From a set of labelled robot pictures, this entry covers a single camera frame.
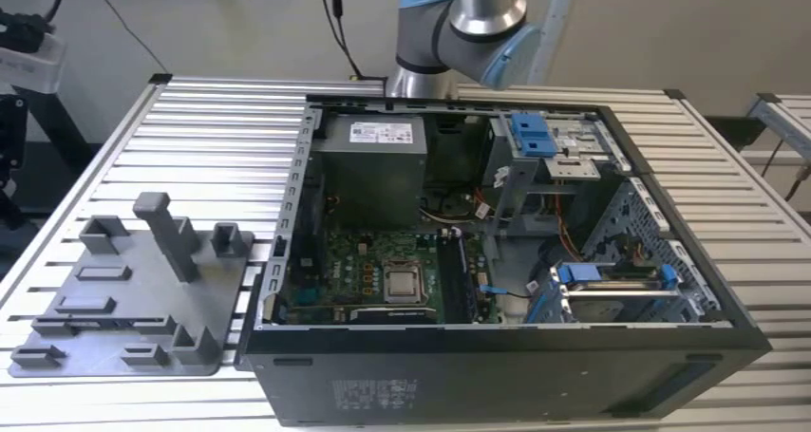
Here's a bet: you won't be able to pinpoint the black RAM stick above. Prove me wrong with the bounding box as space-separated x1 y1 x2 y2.
436 232 477 323
29 313 175 329

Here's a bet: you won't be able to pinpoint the grey plastic parts rack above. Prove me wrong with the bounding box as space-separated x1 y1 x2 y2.
6 192 265 381

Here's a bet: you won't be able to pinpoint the grey power supply unit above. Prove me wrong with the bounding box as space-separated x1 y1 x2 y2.
313 113 429 229

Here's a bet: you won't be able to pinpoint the green motherboard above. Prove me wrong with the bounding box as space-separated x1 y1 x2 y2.
277 227 508 327

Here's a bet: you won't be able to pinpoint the silver CPU in socket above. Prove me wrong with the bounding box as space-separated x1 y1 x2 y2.
385 270 421 304

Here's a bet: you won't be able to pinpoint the black graphics card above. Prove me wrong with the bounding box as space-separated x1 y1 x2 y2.
346 307 440 326

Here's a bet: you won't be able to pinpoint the grey metal drive cage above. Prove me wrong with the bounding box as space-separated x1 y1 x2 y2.
484 111 625 227

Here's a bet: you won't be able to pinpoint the blue drive carrier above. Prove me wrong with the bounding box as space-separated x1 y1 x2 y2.
509 112 556 160

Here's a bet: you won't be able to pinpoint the black open PC case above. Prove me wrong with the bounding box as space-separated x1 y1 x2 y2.
233 92 773 427

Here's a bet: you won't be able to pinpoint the hard disk in blue carrier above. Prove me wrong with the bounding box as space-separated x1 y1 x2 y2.
548 262 682 324

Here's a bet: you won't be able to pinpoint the metal slat side table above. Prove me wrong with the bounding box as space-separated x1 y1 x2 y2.
738 92 811 167

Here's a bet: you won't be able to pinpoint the black desk frame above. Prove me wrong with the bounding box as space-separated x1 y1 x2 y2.
0 87 103 217

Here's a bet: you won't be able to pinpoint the thin black wall cable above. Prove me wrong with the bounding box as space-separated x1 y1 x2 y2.
81 0 169 77

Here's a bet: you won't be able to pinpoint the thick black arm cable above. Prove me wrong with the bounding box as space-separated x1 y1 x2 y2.
314 0 385 82

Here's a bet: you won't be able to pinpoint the blue plug with black wire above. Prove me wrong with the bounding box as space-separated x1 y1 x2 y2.
478 283 540 300

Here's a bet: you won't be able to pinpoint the orange and red wires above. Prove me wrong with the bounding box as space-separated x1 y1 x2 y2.
550 193 581 258

